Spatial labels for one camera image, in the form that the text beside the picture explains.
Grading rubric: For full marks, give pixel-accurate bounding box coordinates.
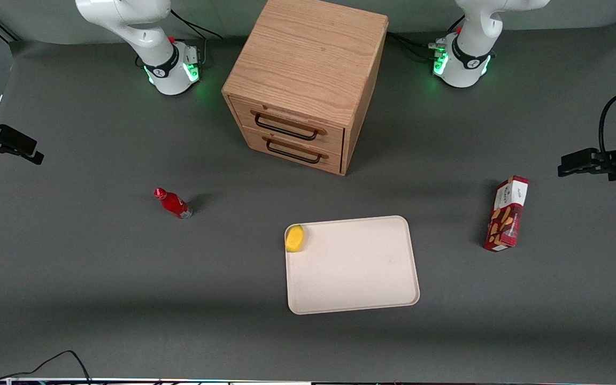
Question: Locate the red cookie box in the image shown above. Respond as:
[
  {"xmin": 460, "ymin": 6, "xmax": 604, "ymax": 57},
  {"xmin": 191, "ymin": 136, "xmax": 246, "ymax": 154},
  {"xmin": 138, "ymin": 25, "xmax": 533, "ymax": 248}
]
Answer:
[{"xmin": 483, "ymin": 175, "xmax": 529, "ymax": 252}]

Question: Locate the beige plastic tray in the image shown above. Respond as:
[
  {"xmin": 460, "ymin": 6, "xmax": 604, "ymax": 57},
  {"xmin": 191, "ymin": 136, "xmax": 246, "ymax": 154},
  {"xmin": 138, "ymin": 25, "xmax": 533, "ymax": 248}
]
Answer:
[{"xmin": 284, "ymin": 215, "xmax": 421, "ymax": 315}]

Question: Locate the red bottle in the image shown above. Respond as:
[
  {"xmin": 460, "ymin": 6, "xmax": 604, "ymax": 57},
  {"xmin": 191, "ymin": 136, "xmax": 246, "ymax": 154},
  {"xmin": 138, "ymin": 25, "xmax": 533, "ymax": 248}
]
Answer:
[{"xmin": 153, "ymin": 188, "xmax": 194, "ymax": 220}]

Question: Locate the yellow lemon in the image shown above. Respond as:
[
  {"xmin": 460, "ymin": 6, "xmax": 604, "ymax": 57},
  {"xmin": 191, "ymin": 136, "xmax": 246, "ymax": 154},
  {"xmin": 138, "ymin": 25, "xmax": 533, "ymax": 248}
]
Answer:
[{"xmin": 285, "ymin": 225, "xmax": 305, "ymax": 253}]

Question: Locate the wooden drawer cabinet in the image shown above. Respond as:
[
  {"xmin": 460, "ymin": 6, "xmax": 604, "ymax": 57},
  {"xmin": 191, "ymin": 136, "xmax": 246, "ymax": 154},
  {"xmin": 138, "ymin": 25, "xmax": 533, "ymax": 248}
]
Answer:
[{"xmin": 221, "ymin": 0, "xmax": 389, "ymax": 176}]

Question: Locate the black arm base cable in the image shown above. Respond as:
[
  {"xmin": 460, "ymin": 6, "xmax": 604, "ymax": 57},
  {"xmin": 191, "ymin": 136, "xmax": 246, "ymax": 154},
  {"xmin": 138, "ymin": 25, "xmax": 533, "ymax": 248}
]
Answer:
[
  {"xmin": 387, "ymin": 16, "xmax": 464, "ymax": 59},
  {"xmin": 170, "ymin": 8, "xmax": 224, "ymax": 64}
]

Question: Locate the black floor cable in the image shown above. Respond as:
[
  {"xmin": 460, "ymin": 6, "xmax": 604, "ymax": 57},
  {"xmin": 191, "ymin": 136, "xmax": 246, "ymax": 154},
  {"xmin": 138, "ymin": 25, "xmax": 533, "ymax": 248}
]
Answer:
[{"xmin": 0, "ymin": 350, "xmax": 92, "ymax": 385}]

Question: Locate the wooden drawer with black handle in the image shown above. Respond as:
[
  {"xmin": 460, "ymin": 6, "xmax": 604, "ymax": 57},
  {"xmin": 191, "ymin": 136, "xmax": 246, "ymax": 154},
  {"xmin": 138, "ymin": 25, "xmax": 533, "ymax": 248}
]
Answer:
[
  {"xmin": 229, "ymin": 96, "xmax": 345, "ymax": 156},
  {"xmin": 240, "ymin": 126, "xmax": 343, "ymax": 175}
]

